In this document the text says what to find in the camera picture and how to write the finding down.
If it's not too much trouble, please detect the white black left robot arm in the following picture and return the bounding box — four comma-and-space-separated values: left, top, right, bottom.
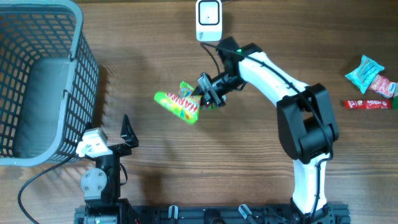
74, 115, 141, 224

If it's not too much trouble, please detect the red Nescafe stick pack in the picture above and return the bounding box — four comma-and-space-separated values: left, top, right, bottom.
343, 100, 392, 110

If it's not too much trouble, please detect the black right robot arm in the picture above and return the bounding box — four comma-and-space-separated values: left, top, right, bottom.
193, 37, 338, 223

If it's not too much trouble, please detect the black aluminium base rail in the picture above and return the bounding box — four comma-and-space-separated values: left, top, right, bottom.
73, 204, 351, 224

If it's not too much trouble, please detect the white barcode scanner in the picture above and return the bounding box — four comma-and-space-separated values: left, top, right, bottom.
195, 0, 223, 42

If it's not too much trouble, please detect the green Haribo candy bag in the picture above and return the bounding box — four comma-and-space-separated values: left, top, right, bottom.
154, 82, 216, 124

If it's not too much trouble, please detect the red tissue pack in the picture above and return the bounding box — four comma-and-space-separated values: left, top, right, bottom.
369, 75, 397, 98

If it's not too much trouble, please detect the green lid small jar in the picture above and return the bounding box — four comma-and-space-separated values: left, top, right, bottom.
392, 93, 398, 110

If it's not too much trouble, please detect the grey plastic mesh basket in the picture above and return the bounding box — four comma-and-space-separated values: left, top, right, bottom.
1, 1, 100, 167

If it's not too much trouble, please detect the mint green wipes pack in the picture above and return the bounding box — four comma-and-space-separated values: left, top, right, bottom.
345, 55, 385, 94

